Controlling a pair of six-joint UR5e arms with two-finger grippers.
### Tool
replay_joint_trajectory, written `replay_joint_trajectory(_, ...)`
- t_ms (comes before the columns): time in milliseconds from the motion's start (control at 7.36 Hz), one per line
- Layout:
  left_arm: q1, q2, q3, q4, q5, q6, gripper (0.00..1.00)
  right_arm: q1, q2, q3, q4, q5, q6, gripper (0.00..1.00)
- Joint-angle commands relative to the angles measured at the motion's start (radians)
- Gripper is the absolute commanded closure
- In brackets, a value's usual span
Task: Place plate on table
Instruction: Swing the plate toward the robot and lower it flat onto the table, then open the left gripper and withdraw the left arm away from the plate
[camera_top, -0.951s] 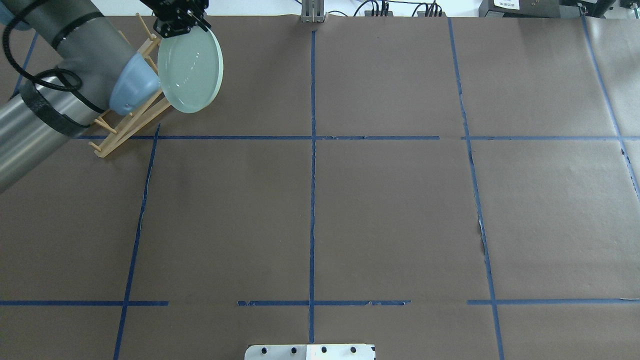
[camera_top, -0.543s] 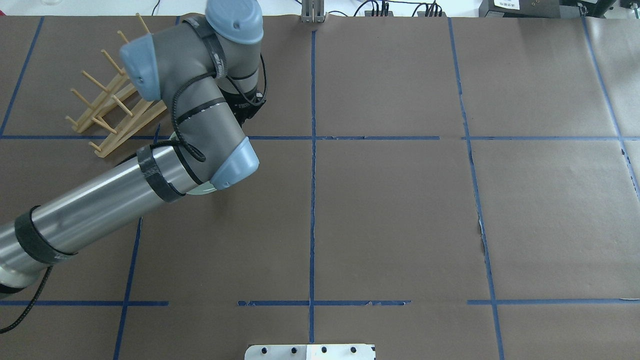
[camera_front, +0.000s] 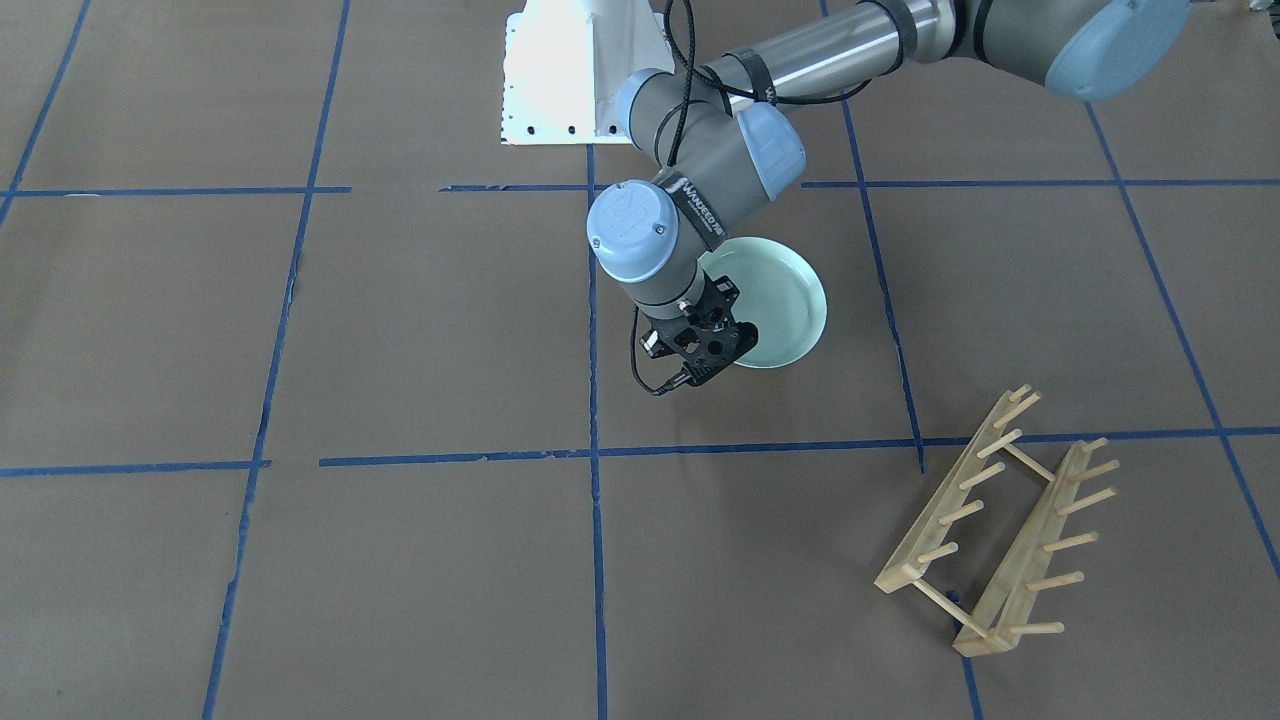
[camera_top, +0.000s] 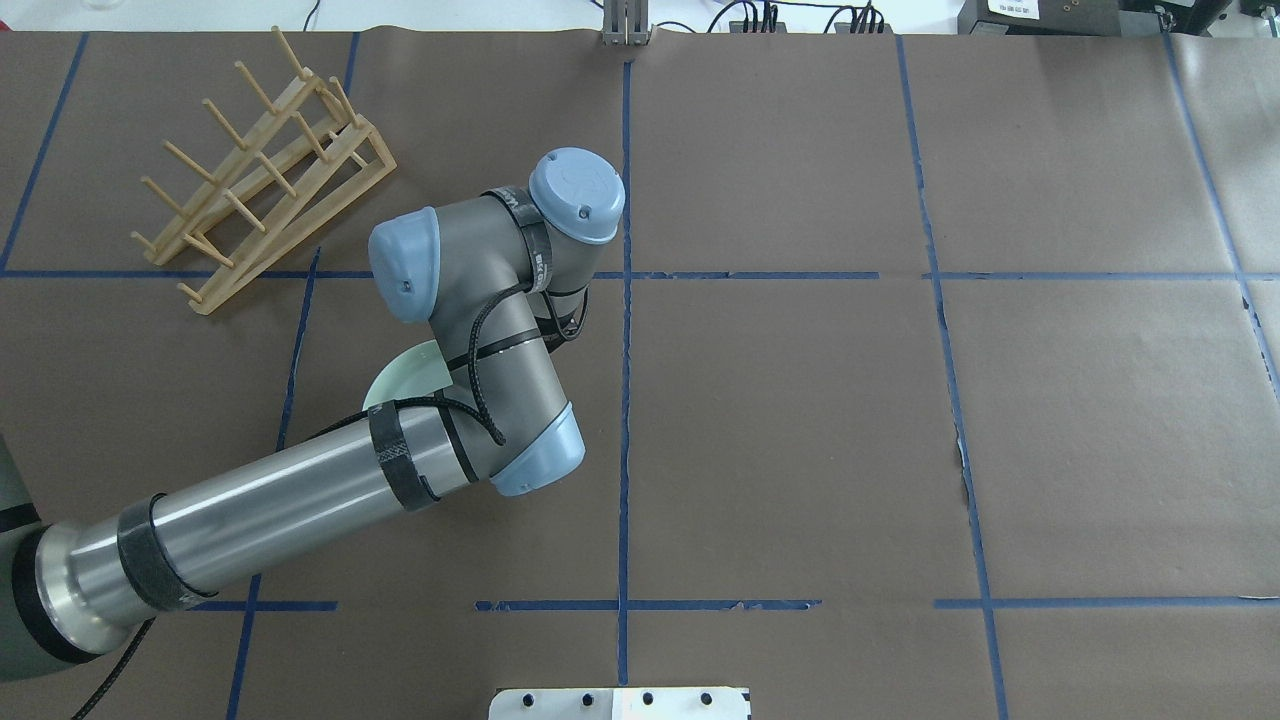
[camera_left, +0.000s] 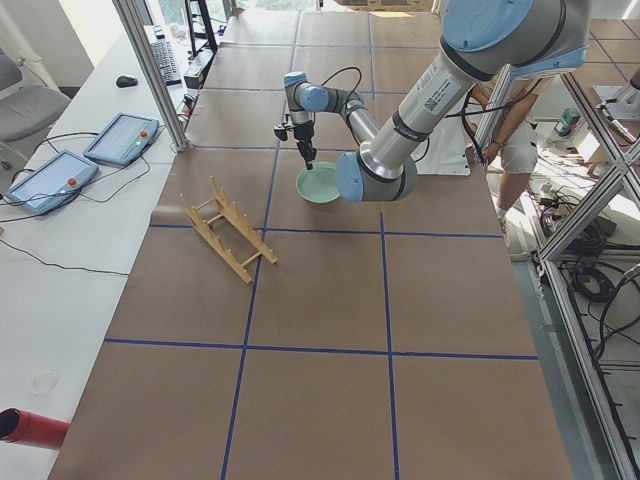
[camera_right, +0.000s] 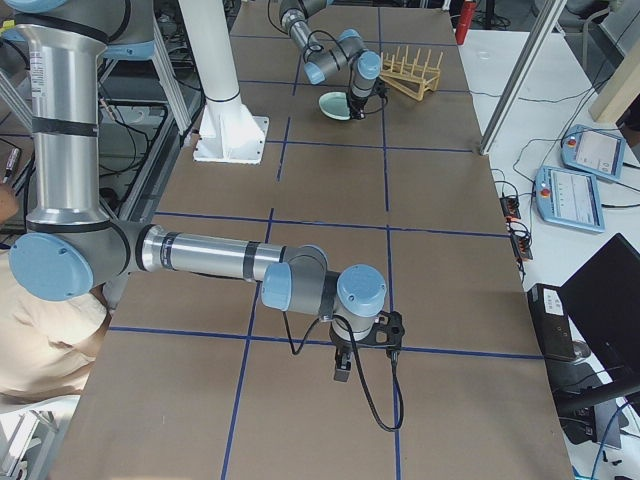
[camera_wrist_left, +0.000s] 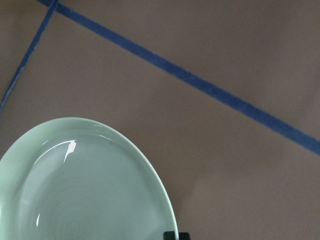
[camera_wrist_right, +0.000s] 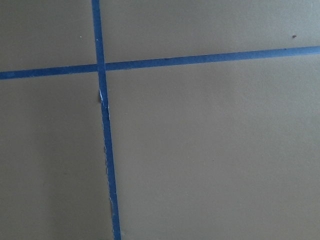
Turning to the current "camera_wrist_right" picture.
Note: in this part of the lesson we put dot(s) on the long vertical blue tape strip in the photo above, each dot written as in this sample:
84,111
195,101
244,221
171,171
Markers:
106,124

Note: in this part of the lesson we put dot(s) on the long horizontal blue tape strip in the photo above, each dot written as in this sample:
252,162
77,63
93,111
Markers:
162,62

